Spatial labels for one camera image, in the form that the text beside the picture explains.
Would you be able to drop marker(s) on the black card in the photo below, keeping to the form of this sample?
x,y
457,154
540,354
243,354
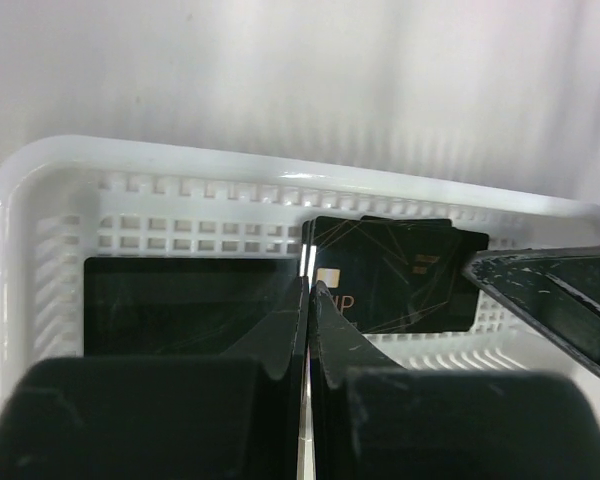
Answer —
x,y
178,306
395,276

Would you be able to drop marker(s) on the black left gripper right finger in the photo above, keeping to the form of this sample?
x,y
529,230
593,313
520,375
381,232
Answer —
x,y
374,419

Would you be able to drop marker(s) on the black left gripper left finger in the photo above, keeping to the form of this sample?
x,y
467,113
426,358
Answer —
x,y
233,415

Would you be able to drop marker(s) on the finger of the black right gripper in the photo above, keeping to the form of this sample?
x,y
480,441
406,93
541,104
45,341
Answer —
x,y
555,291

